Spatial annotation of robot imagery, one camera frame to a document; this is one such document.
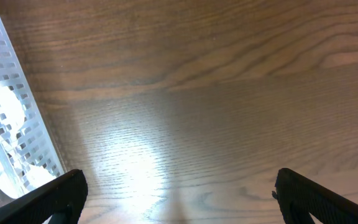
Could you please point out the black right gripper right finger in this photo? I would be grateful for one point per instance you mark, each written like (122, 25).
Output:
(301, 200)

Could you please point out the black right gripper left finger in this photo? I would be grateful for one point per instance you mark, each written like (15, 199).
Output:
(59, 201)

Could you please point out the white plastic spoon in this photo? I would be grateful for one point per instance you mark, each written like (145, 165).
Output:
(12, 115)
(36, 177)

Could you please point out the clear plastic basket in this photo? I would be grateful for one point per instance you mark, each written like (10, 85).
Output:
(32, 145)

